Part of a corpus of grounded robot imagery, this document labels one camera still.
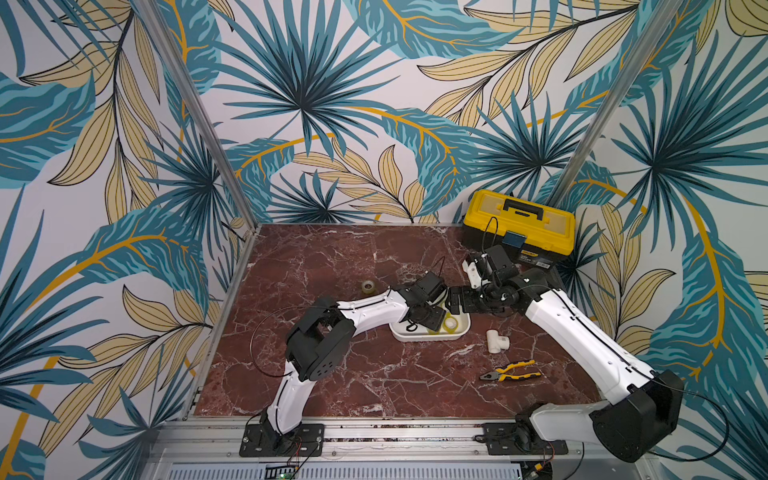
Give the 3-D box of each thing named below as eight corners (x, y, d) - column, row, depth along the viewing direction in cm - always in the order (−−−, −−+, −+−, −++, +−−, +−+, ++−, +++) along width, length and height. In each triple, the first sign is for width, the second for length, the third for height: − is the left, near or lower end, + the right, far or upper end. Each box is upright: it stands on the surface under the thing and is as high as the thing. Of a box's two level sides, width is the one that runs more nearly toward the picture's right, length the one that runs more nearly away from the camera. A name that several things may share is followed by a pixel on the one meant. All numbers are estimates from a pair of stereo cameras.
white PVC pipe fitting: (488, 353, 90) (491, 348, 87) (484, 334, 94) (487, 329, 91) (507, 353, 90) (511, 349, 87) (502, 334, 94) (506, 329, 91)
